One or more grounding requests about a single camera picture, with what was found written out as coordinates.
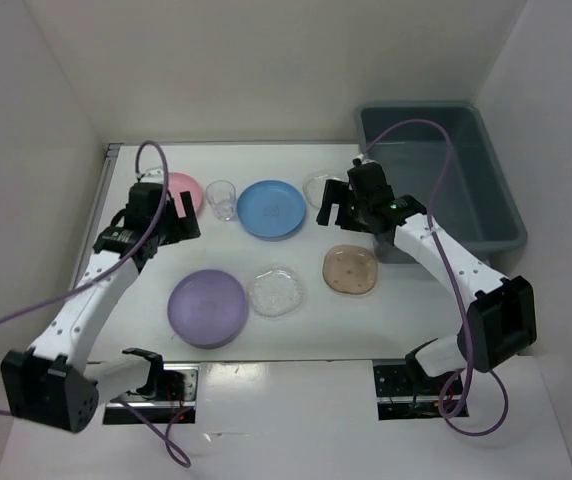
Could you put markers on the pink round plate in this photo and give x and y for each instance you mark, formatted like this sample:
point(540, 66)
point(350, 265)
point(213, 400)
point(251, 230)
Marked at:
point(179, 183)

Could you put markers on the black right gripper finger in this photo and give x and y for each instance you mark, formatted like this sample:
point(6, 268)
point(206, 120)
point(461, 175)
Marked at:
point(334, 194)
point(345, 218)

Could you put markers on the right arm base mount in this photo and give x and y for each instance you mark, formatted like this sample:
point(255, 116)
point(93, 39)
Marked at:
point(400, 398)

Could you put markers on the blue round plate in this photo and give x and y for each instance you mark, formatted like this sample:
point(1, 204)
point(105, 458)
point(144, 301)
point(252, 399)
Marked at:
point(271, 209)

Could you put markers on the clear small glass dish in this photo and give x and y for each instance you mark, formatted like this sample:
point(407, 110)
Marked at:
point(314, 183)

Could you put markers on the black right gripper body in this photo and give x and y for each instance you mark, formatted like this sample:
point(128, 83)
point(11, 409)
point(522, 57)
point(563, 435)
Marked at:
point(361, 224)

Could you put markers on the purple round plate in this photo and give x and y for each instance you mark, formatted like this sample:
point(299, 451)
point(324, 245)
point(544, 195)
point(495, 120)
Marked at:
point(208, 309)

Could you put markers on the brown translucent square plate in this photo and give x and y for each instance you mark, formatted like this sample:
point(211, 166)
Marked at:
point(350, 270)

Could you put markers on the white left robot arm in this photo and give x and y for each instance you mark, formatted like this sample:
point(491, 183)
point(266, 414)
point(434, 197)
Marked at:
point(50, 383)

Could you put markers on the clear plastic cup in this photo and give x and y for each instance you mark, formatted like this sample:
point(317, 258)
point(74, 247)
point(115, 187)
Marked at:
point(221, 197)

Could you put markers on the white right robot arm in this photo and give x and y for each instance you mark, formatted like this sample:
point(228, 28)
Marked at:
point(498, 312)

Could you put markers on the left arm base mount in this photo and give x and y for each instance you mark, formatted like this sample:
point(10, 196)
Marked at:
point(178, 390)

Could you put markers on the grey plastic bin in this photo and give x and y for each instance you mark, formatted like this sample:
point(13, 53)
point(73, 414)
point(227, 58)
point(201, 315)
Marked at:
point(441, 150)

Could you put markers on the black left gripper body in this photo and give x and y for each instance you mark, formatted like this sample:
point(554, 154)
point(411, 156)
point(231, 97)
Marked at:
point(162, 240)

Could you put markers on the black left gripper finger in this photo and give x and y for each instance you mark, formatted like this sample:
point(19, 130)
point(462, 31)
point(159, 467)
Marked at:
point(189, 223)
point(173, 225)

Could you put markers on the clear textured glass plate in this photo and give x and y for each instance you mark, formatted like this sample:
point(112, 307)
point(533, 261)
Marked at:
point(276, 291)

